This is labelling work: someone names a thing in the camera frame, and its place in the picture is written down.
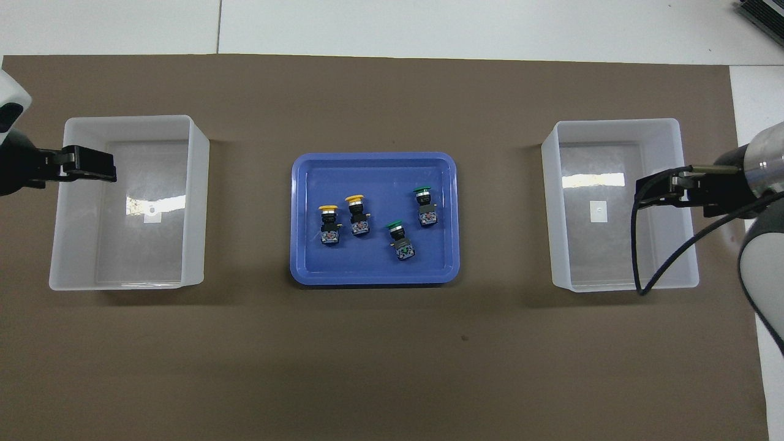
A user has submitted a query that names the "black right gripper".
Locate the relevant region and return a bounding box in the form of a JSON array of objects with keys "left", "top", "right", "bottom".
[{"left": 636, "top": 168, "right": 753, "bottom": 219}]

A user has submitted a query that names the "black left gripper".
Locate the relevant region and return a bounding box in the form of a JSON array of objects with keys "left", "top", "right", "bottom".
[{"left": 0, "top": 130, "right": 117, "bottom": 197}]

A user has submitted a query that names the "green push button switch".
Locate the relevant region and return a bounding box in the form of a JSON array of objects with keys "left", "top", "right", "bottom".
[
  {"left": 386, "top": 220, "right": 415, "bottom": 262},
  {"left": 413, "top": 186, "right": 439, "bottom": 228}
]

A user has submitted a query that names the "yellow push button switch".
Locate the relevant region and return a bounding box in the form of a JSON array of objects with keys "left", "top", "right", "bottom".
[
  {"left": 344, "top": 195, "right": 372, "bottom": 238},
  {"left": 318, "top": 205, "right": 342, "bottom": 247}
]

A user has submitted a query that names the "translucent white plastic box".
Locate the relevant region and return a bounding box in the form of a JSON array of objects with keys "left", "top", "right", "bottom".
[
  {"left": 541, "top": 118, "right": 700, "bottom": 293},
  {"left": 49, "top": 115, "right": 210, "bottom": 292}
]

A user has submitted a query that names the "black ribbed device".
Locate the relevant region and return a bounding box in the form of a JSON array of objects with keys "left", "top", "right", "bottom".
[{"left": 735, "top": 0, "right": 784, "bottom": 39}]

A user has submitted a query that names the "blue plastic tray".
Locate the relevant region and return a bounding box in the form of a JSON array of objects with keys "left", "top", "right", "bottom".
[{"left": 290, "top": 152, "right": 460, "bottom": 287}]

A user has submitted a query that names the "brown table mat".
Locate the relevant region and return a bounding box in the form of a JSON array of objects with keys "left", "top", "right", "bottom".
[{"left": 0, "top": 54, "right": 769, "bottom": 441}]

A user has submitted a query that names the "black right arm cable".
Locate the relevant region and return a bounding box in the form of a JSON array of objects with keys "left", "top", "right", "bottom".
[{"left": 632, "top": 164, "right": 784, "bottom": 296}]

